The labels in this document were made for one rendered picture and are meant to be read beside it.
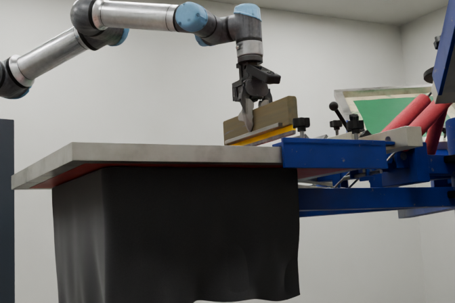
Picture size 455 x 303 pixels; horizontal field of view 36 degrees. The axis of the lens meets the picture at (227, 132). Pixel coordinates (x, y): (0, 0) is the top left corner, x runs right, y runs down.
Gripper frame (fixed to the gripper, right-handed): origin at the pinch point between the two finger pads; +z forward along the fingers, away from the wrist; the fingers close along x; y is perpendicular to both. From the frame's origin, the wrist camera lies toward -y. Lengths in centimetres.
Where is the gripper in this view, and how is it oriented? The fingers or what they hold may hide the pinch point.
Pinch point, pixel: (258, 127)
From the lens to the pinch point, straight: 192.6
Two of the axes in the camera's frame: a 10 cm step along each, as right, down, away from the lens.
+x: -8.8, -0.3, -4.7
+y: -4.7, 1.7, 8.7
